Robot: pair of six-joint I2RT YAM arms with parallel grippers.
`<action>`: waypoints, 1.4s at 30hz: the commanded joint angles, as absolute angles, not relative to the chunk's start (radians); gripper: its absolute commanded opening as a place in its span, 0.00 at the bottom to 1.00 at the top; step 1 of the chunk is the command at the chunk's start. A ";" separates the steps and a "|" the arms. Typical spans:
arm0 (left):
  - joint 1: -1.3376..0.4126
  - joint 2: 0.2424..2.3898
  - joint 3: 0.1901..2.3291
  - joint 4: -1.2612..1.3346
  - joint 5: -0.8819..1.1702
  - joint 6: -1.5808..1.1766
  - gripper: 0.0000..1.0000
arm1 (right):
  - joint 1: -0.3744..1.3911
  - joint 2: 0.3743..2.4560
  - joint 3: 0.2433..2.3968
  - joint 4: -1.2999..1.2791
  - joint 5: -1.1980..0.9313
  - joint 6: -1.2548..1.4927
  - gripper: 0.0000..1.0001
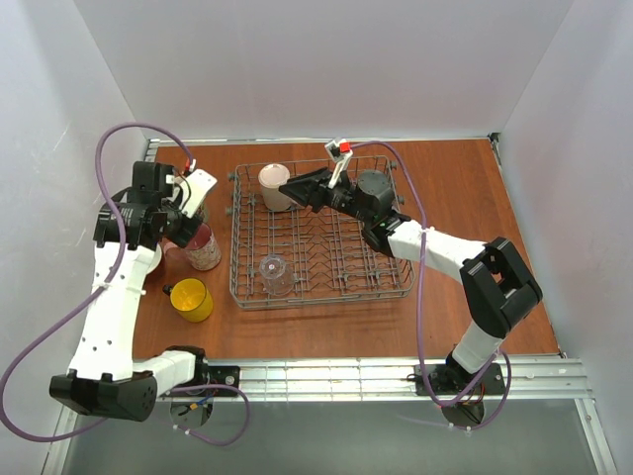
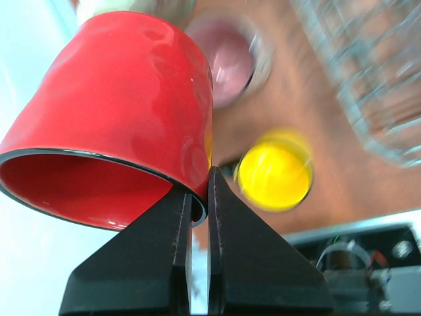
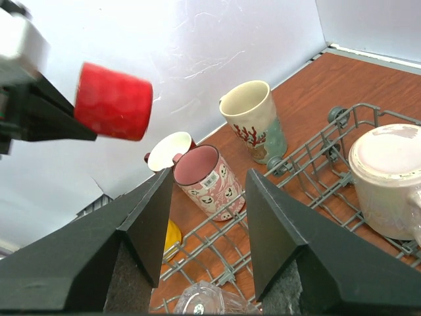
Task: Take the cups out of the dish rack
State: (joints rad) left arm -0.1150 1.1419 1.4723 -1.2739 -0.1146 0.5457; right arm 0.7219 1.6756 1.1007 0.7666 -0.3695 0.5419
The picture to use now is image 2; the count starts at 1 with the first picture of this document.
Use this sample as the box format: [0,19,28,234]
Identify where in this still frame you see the pink patterned mug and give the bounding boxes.
[185,11,274,109]

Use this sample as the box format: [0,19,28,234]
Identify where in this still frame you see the tall cream decorated mug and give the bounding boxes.
[76,0,196,26]

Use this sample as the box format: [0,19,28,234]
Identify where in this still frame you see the grey wire dish rack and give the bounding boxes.
[291,1,420,167]

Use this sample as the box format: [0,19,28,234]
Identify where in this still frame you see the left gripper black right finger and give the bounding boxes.
[208,167,334,315]

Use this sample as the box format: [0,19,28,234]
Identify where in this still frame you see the yellow mug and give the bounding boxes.
[234,129,314,213]

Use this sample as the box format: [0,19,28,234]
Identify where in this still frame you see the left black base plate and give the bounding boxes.
[287,223,420,314]

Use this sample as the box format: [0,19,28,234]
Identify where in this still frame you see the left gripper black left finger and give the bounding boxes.
[59,187,192,315]

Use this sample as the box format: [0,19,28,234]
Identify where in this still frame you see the red mug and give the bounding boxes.
[1,11,212,230]

